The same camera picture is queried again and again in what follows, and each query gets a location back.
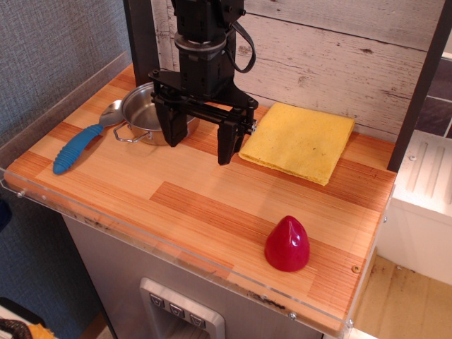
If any red strawberry-shaped toy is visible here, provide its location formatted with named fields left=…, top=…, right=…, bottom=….
left=264, top=215, right=310, bottom=272

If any folded yellow cloth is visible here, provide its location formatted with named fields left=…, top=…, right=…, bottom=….
left=239, top=102, right=355, bottom=186

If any yellow and black object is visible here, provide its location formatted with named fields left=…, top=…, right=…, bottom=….
left=1, top=319, right=56, bottom=339

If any silver dispenser button panel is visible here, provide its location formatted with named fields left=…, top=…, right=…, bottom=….
left=140, top=278, right=226, bottom=338

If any white toy sink counter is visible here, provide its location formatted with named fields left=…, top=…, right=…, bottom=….
left=376, top=131, right=451, bottom=284

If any small stainless steel pan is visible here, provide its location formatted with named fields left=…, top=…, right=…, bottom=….
left=113, top=81, right=201, bottom=146

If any dark right frame post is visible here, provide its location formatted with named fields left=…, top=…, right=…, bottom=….
left=387, top=0, right=451, bottom=172

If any grey toy fridge cabinet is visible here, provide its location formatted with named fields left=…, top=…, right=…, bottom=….
left=64, top=217, right=322, bottom=338

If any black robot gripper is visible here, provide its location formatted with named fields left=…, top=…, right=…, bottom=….
left=150, top=44, right=258, bottom=165

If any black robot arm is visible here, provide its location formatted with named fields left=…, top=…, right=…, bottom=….
left=149, top=1, right=258, bottom=165

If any clear acrylic table guard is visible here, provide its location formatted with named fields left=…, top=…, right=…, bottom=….
left=5, top=160, right=395, bottom=338

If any spoon with blue handle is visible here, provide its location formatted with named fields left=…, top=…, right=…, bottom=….
left=53, top=100, right=123, bottom=174

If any dark frame post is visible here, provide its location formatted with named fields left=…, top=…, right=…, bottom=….
left=387, top=0, right=451, bottom=172
left=123, top=0, right=160, bottom=86

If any dark left frame post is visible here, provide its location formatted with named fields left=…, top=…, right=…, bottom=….
left=123, top=0, right=160, bottom=86

